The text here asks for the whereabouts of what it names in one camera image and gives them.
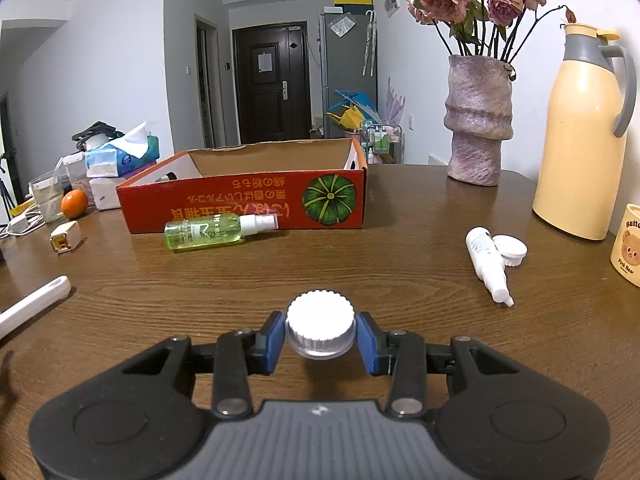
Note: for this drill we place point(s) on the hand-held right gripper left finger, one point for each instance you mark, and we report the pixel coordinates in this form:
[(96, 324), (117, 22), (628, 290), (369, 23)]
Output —
[(275, 345)]

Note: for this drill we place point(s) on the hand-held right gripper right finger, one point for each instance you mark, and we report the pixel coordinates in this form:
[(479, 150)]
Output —
[(366, 345)]

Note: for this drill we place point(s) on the white ridged bottle cap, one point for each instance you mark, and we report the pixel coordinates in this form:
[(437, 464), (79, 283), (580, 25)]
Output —
[(320, 320), (512, 250)]

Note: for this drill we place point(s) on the green spray bottle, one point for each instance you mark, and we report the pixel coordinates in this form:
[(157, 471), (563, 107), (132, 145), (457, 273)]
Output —
[(205, 231)]

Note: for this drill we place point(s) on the white squeeze tube bottle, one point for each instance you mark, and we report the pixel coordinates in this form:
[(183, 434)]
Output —
[(485, 260)]

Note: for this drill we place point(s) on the red cardboard box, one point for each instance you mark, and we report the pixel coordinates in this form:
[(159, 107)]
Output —
[(250, 200)]

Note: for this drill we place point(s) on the red and white lint brush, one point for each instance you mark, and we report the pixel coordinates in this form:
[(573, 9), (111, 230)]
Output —
[(35, 305)]

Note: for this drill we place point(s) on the purple and white tissue pack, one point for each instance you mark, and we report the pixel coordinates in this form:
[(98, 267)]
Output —
[(107, 192)]

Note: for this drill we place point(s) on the white and yellow charger cube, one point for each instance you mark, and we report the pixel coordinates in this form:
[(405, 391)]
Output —
[(65, 238)]

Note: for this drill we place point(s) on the dark brown entrance door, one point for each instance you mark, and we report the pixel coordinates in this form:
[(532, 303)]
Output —
[(270, 105)]

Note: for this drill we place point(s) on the purple translucent wrap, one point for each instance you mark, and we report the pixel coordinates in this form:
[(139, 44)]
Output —
[(395, 102)]

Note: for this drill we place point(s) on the blue tissue pack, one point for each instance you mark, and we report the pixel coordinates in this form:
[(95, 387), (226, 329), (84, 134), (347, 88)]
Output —
[(115, 160)]

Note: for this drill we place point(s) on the orange fruit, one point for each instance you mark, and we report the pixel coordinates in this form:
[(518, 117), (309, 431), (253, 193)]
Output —
[(75, 204)]

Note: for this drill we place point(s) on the pink textured vase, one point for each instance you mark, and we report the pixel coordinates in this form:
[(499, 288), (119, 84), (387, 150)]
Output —
[(477, 120)]

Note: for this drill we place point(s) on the clear plastic food container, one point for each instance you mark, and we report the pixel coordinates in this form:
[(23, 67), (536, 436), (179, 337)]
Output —
[(75, 170)]

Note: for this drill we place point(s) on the dark side door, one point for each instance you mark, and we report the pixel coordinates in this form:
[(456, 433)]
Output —
[(206, 85)]

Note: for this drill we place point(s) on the white round container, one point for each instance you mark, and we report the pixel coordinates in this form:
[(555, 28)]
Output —
[(97, 142)]

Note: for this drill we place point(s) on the clear drinking glass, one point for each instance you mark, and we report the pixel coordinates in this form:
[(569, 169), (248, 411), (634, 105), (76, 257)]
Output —
[(47, 200)]

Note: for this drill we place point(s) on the yellow bear mug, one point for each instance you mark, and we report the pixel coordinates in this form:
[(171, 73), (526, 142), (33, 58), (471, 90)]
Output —
[(627, 250)]

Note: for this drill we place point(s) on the black plastic holder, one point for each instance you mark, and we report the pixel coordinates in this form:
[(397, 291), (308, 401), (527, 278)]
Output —
[(97, 130)]

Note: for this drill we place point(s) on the grey refrigerator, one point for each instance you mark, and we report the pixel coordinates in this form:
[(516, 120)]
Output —
[(345, 65)]

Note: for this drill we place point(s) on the white paper note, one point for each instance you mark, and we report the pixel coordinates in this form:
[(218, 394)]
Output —
[(265, 61)]

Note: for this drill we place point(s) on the yellow thermos jug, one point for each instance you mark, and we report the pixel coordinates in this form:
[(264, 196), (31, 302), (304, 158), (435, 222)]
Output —
[(580, 150)]

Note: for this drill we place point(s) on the white folded umbrella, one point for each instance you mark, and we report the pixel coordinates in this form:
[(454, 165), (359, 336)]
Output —
[(369, 42)]

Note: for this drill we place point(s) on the clear plastic pouch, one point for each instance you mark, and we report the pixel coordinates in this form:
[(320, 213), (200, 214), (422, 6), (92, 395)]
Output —
[(342, 26)]

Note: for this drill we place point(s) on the yellow and black box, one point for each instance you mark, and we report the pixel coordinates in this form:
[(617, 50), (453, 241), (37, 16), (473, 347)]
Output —
[(352, 1)]

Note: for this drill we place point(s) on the dried pink roses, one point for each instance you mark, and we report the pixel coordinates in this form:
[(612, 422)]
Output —
[(440, 2)]

